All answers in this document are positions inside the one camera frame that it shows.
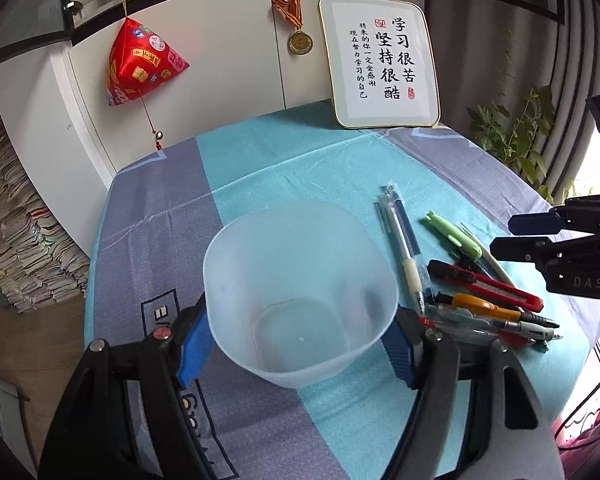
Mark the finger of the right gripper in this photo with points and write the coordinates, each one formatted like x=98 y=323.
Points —
x=538 y=223
x=518 y=249

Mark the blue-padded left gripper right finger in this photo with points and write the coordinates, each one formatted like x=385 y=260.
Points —
x=404 y=345

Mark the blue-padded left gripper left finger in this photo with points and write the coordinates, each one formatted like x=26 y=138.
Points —
x=196 y=344

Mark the red clip clear pen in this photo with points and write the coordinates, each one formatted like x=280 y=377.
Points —
x=482 y=339

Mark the white capped gel pen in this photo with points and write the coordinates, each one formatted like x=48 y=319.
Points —
x=487 y=257

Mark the grey clear retractable pen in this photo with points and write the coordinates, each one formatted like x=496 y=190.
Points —
x=515 y=329

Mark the orange black utility knife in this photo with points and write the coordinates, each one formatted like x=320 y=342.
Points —
x=486 y=309

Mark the red black utility knife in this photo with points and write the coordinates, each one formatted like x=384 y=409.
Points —
x=500 y=293

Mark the green highlighter pen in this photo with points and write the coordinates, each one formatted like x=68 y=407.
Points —
x=459 y=239

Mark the clear dark blue pen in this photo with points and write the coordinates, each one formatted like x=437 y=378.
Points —
x=424 y=276

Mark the translucent white plastic cup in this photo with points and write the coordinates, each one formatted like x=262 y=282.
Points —
x=296 y=293

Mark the clear pen yellow grip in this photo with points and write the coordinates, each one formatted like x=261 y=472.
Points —
x=408 y=261

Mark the green potted plant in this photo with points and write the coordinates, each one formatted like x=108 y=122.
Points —
x=515 y=141

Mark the blue grey tablecloth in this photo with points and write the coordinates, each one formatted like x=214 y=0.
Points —
x=163 y=211

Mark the tall stack of books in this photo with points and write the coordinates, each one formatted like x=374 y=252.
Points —
x=40 y=264

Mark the framed calligraphy board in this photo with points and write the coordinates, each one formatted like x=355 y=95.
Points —
x=381 y=64

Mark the white cabinet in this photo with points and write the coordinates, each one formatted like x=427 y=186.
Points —
x=229 y=61

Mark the red hanging zongzi ornament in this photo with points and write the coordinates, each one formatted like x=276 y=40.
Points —
x=140 y=61

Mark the gold medal striped ribbon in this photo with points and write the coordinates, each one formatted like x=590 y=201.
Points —
x=299 y=42

